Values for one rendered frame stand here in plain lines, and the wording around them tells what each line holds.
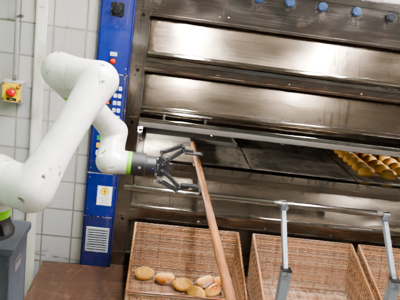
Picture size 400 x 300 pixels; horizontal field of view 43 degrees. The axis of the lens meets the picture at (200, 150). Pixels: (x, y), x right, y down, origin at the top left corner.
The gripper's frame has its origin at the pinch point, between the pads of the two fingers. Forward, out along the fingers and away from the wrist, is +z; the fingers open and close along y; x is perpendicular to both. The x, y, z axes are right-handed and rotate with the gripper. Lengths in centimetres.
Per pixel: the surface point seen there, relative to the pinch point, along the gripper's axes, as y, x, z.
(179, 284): 70, -32, 2
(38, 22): -46, -54, -77
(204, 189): 12.7, -13.8, 5.7
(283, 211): 20, -16, 43
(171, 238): 54, -50, -3
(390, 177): 13, -69, 115
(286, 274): 40, 5, 43
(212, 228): 13.3, 24.9, 5.8
